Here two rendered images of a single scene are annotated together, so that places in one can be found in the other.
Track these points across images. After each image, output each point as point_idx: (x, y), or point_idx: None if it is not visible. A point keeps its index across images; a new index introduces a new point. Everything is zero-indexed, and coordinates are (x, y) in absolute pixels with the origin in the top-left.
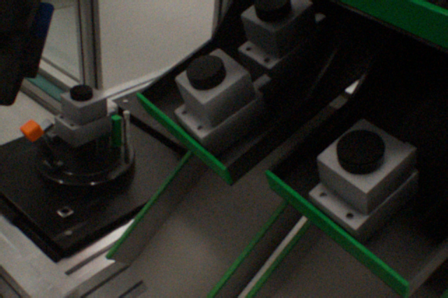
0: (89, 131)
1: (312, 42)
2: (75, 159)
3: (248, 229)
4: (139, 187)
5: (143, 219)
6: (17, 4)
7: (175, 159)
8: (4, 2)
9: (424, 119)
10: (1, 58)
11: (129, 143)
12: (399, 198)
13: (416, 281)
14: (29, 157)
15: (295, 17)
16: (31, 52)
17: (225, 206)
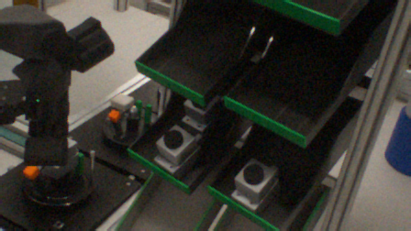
0: (66, 167)
1: (220, 114)
2: (53, 188)
3: (191, 218)
4: (102, 202)
5: (125, 221)
6: (63, 109)
7: (120, 178)
8: (59, 110)
9: (280, 151)
10: (60, 140)
11: (93, 171)
12: (272, 192)
13: (283, 229)
14: (15, 190)
15: (212, 105)
16: (65, 132)
17: (174, 207)
